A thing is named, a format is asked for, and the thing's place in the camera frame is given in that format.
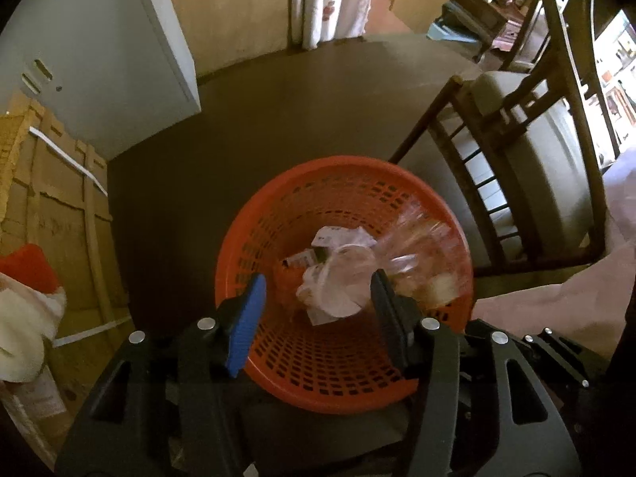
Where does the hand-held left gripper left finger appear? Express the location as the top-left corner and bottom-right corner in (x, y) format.
(54, 273), (269, 477)

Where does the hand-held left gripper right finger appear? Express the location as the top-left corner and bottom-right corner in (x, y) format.
(370, 268), (582, 477)

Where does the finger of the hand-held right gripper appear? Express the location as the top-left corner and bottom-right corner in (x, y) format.
(517, 327), (612, 393)

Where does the orange plastic waste basket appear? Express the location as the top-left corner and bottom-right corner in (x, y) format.
(215, 155), (475, 414)

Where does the clear plastic wrapper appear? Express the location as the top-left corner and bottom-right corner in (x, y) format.
(378, 204), (470, 309)

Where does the pink floral tablecloth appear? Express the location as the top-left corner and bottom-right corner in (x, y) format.
(477, 144), (636, 359)

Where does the crumpled white plastic film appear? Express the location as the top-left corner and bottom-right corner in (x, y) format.
(297, 243), (381, 326)

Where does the white printed paper scrap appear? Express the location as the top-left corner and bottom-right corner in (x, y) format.
(312, 226), (374, 250)

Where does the large cardboard carton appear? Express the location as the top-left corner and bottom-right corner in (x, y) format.
(0, 97), (132, 468)

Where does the red and white cloth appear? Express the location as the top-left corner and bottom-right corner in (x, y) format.
(0, 243), (68, 383)

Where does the dark spindle wooden chair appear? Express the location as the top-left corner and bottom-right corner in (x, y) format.
(388, 0), (609, 279)

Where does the white metal cabinet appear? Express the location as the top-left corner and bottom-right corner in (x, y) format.
(0, 0), (202, 162)

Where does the low carved wooden cabinet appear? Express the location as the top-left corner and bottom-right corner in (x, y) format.
(442, 0), (527, 50)

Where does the white red floral curtain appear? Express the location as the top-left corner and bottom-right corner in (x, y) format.
(288, 0), (383, 50)

